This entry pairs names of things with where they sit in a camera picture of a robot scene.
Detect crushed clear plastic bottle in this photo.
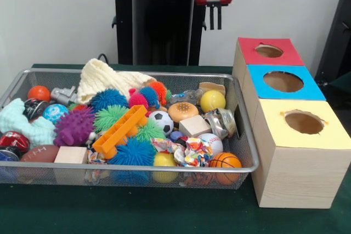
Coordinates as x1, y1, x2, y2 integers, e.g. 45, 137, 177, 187
167, 89, 203, 106

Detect orange toy brick round studs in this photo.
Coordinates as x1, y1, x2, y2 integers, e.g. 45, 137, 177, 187
92, 105, 149, 160

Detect wooden box three holes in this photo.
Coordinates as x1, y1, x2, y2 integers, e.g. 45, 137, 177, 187
233, 38, 351, 209

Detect clear shallow mesh bin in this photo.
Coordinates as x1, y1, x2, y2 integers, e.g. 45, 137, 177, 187
0, 67, 260, 190

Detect yellow green ball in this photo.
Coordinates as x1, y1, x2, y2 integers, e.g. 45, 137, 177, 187
200, 90, 227, 113

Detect small black white soccer ball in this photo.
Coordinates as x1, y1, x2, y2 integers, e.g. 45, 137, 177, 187
149, 111, 174, 136

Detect cream knitted cloth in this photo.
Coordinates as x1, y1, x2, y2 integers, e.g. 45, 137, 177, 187
77, 58, 155, 105

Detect green spiky ball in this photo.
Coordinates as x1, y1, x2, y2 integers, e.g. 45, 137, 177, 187
93, 105, 130, 133
135, 119, 166, 144

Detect small orange basketball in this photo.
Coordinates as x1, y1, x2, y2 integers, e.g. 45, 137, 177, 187
209, 152, 242, 185

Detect blue spiky ball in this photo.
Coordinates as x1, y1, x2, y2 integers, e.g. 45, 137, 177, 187
108, 137, 157, 167

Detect purple spiky ball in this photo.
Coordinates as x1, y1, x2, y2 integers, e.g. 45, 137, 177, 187
53, 106, 96, 147

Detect red orange ball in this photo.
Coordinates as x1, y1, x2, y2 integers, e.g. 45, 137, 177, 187
27, 85, 52, 103

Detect dark green table cloth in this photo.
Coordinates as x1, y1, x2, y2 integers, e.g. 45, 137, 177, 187
0, 63, 351, 234

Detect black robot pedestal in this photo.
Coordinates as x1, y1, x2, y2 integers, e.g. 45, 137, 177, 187
106, 0, 221, 66

